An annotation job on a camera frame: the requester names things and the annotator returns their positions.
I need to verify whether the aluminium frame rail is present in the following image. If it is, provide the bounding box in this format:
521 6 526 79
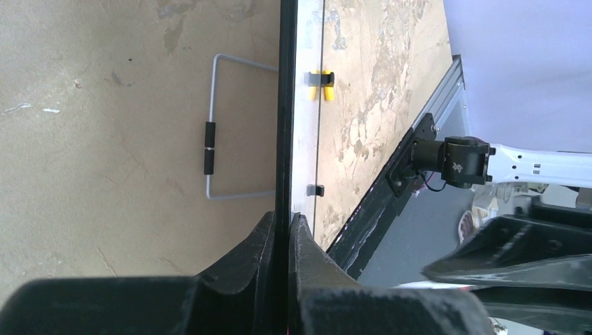
412 54 471 138

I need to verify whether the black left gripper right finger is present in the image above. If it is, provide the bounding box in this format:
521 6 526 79
288 214 360 334

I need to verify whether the white whiteboard black frame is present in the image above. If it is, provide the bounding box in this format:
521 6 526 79
275 0 335 232

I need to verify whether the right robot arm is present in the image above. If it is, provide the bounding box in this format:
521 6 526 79
412 137 591 334

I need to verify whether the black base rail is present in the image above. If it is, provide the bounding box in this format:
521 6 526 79
327 113 437 280

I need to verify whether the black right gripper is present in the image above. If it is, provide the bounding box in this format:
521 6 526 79
423 216 591 333

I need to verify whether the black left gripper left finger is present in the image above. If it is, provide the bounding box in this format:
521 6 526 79
194 211 274 334

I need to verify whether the yellow marker cap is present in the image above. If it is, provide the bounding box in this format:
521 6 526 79
306 70 335 101

